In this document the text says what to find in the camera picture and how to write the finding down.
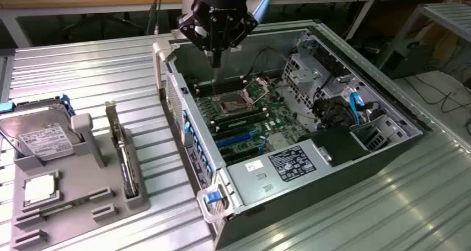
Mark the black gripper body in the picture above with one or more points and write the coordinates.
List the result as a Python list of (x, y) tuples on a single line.
[(220, 2)]

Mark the black graphics card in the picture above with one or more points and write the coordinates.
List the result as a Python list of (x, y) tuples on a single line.
[(126, 162)]

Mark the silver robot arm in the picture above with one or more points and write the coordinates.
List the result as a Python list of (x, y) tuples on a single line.
[(262, 5)]

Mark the black office chair base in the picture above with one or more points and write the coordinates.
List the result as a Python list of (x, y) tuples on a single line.
[(100, 17)]

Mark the metal socket cover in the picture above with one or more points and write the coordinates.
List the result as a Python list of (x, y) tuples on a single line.
[(257, 89)]

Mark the silver perforated disk bay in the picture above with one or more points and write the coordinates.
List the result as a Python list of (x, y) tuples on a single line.
[(298, 77)]

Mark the CPU socket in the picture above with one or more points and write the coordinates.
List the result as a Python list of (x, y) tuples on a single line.
[(233, 104)]

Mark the green motherboard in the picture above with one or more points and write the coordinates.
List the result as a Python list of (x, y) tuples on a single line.
[(282, 116)]

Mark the RAM stick with black chips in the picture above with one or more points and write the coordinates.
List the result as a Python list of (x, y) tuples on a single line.
[(238, 122)]

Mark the blue card retention clip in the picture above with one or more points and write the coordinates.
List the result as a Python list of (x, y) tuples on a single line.
[(189, 128), (200, 150), (208, 171), (204, 160)]

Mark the blue expansion slot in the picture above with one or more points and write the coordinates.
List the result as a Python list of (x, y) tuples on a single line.
[(233, 140)]

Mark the silver chipset heatsink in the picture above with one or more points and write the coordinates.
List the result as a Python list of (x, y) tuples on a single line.
[(277, 142)]

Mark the black box device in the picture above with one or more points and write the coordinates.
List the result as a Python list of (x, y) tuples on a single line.
[(408, 60)]

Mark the long black expansion slot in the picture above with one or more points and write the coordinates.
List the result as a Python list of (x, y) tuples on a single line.
[(237, 151), (240, 157)]

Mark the black plastic air shroud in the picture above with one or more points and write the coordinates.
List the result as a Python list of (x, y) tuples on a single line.
[(337, 146)]

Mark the silver vented disk bay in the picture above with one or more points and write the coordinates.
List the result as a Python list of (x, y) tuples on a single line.
[(374, 139)]

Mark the white round table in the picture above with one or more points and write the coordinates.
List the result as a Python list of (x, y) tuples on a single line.
[(433, 81)]

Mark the grey slatted metal shelf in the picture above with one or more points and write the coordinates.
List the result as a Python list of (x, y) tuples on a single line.
[(452, 15)]

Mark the hard disk with blue carrier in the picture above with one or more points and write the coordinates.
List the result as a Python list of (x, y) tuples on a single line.
[(40, 140)]

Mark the silver power supply unit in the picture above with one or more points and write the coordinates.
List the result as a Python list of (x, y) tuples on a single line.
[(257, 184)]

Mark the grey parts rack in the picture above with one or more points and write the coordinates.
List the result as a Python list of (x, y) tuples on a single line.
[(92, 179)]

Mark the blue case release latch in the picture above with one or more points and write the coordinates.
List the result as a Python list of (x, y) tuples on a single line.
[(210, 198)]

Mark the open grey PC case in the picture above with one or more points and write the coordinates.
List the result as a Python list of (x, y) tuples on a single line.
[(293, 207)]

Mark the silver CPU chip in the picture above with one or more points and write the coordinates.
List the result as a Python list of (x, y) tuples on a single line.
[(40, 187)]

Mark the green RAM stick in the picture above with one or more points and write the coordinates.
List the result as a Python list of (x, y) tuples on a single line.
[(68, 206)]

